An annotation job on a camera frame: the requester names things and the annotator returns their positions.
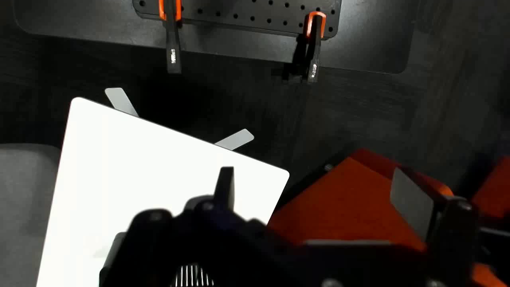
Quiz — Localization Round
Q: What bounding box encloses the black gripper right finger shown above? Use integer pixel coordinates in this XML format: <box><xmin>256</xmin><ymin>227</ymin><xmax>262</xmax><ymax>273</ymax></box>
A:
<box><xmin>389</xmin><ymin>166</ymin><xmax>483</xmax><ymax>287</ymax></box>

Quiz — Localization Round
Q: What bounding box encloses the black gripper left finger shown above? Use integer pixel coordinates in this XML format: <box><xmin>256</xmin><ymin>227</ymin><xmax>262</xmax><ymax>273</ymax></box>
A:
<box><xmin>213</xmin><ymin>166</ymin><xmax>236</xmax><ymax>212</ymax></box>

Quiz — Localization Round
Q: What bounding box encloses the orange armchair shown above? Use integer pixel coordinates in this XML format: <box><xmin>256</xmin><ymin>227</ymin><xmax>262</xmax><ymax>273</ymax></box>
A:
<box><xmin>268</xmin><ymin>149</ymin><xmax>507</xmax><ymax>287</ymax></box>
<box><xmin>469</xmin><ymin>157</ymin><xmax>510</xmax><ymax>225</ymax></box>

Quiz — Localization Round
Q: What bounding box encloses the white square table top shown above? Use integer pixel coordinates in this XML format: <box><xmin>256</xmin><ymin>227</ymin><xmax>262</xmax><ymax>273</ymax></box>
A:
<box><xmin>36</xmin><ymin>96</ymin><xmax>292</xmax><ymax>287</ymax></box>

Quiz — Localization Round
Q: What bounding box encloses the orange black spring clamp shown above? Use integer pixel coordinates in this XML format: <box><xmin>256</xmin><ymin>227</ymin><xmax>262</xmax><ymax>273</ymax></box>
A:
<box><xmin>289</xmin><ymin>12</ymin><xmax>329</xmax><ymax>85</ymax></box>
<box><xmin>158</xmin><ymin>0</ymin><xmax>185</xmax><ymax>75</ymax></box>

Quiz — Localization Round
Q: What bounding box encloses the black perforated mounting board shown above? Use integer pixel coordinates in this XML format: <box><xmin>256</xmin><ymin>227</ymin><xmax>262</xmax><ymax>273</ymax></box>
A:
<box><xmin>133</xmin><ymin>0</ymin><xmax>343</xmax><ymax>40</ymax></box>

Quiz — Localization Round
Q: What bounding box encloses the black robot stand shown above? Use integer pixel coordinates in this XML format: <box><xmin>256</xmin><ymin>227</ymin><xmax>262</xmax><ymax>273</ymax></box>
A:
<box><xmin>13</xmin><ymin>0</ymin><xmax>415</xmax><ymax>75</ymax></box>

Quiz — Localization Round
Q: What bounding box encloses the grey lounge chair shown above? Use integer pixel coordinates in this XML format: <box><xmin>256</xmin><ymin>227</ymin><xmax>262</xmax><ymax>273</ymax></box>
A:
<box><xmin>0</xmin><ymin>142</ymin><xmax>61</xmax><ymax>287</ymax></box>

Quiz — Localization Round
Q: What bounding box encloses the white table base frame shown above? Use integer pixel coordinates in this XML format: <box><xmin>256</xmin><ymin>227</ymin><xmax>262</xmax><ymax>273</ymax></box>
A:
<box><xmin>104</xmin><ymin>86</ymin><xmax>256</xmax><ymax>152</ymax></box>

